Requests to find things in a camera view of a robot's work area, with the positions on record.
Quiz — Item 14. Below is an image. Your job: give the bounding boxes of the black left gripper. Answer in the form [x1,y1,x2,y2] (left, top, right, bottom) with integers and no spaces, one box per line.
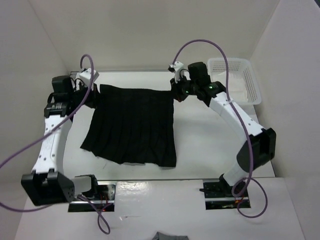
[69,80,105,109]

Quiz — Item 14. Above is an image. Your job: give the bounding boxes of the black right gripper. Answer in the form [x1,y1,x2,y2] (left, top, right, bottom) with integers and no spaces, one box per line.
[169,72,199,102]

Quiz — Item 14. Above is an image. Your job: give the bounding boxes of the black pleated skirt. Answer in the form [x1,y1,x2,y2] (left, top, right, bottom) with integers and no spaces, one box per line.
[80,84,177,168]

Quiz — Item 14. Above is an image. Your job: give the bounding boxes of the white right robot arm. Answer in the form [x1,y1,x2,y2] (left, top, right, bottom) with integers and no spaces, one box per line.
[168,61,276,197]

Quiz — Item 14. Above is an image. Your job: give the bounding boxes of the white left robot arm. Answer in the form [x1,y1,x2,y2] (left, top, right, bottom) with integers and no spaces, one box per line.
[21,71,100,206]

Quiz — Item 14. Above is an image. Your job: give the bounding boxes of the white cloth in basket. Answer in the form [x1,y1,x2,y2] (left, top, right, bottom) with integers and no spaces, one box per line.
[211,71,248,105]

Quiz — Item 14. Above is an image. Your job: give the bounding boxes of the white perforated plastic basket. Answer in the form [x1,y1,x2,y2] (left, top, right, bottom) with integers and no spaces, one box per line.
[207,57,262,106]

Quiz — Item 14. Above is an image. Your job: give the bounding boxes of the grey folded cloth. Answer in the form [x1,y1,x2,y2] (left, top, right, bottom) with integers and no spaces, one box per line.
[152,232,189,240]

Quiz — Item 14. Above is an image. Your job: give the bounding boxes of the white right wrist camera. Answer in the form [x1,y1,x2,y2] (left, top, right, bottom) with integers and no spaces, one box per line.
[168,61,184,83]

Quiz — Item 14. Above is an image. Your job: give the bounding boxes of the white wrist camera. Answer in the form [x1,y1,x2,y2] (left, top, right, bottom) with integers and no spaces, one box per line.
[168,61,184,83]
[79,68,100,87]

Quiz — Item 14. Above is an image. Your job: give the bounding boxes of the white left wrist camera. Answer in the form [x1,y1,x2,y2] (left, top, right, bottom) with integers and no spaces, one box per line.
[79,68,100,87]

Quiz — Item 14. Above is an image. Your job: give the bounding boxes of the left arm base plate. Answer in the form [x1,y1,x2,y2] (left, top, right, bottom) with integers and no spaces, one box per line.
[68,180,117,213]

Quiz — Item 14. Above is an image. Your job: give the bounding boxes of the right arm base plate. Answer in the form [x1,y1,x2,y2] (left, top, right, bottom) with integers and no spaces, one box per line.
[199,179,251,210]

